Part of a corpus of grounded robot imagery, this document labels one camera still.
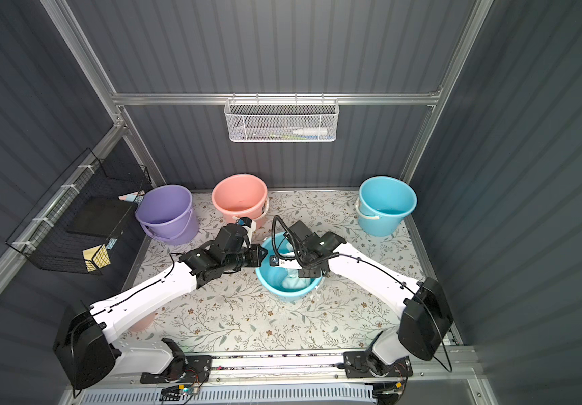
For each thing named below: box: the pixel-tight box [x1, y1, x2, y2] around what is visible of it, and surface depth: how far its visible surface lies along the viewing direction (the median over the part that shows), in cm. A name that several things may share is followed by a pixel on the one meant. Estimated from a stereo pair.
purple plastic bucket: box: [134, 184, 200, 245], surface depth 100 cm
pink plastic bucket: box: [211, 173, 270, 230], surface depth 101 cm
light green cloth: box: [281, 268, 312, 289], surface depth 82 cm
